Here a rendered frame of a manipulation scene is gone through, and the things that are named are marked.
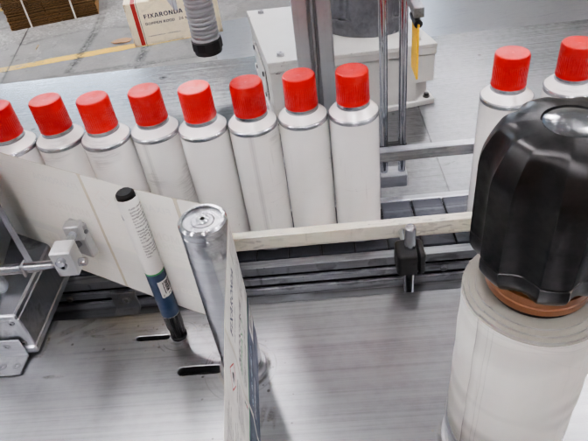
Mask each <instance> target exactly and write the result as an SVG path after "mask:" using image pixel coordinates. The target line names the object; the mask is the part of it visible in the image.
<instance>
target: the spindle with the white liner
mask: <svg viewBox="0 0 588 441"><path fill-rule="evenodd" d="M469 242H470V244H471V246H472V248H473V249H474V250H475V251H476V252H477V253H478V254H477V255H476V256H475V257H474V258H473V259H472V260H471V261H470V262H469V263H468V264H467V266H466V268H465V271H464V274H463V276H462V282H461V296H460V304H459V309H458V317H457V327H456V339H455V344H454V348H453V355H452V362H451V379H450V384H449V390H448V397H447V400H446V404H445V413H444V419H443V422H442V430H441V436H442V441H564V434H565V432H566V431H567V428H568V425H569V422H570V420H571V415H572V412H573V410H574V408H575V406H576V404H577V402H578V398H579V396H580V394H581V391H582V388H583V386H584V383H585V378H586V376H587V374H588V98H587V97H577V98H554V97H543V98H538V99H534V100H532V101H527V102H525V103H524V104H523V105H522V106H521V108H520V109H519V110H517V111H515V112H513V113H510V114H507V115H505V116H503V117H502V118H501V119H500V121H499V122H498V123H497V124H496V125H495V127H494V128H493V130H492V131H491V133H490V134H489V136H488V137H487V139H486V141H485V142H484V144H483V147H482V149H481V152H480V154H479V162H478V170H477V177H476V185H475V192H474V199H473V207H472V220H471V228H470V235H469Z"/></svg>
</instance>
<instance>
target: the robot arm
mask: <svg viewBox="0 0 588 441"><path fill-rule="evenodd" d="M167 2H168V3H169V4H170V5H171V7H172V8H173V9H174V10H175V11H176V10H177V9H178V6H177V2H176V0H167ZM331 13H332V34H335V35H339V36H342V37H349V38H377V37H379V30H378V0H331ZM397 32H399V0H388V35H391V34H394V33H397Z"/></svg>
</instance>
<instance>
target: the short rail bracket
mask: <svg viewBox="0 0 588 441"><path fill-rule="evenodd" d="M416 235H417V228H416V226H415V225H414V224H412V223H409V224H407V225H406V226H405V228H404V240H398V241H396V242H395V246H394V259H395V266H396V271H397V274H398V275H400V276H403V293H405V292H414V282H415V275H416V274H417V270H418V273H419V274H423V273H424V272H425V260H426V259H427V255H426V252H425V251H424V245H423V243H422V241H421V240H420V239H416Z"/></svg>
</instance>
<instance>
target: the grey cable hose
mask: <svg viewBox="0 0 588 441"><path fill-rule="evenodd" d="M212 1H213V0H183V3H184V6H185V14H186V15H187V17H186V18H187V20H188V24H189V29H190V33H191V37H192V40H191V43H192V49H193V51H194V52H195V55H196V56H198V57H201V58H208V57H213V56H215V55H217V54H219V53H221V51H222V46H223V43H222V38H221V35H220V34H219V30H218V25H217V21H216V16H215V12H214V4H213V3H212Z"/></svg>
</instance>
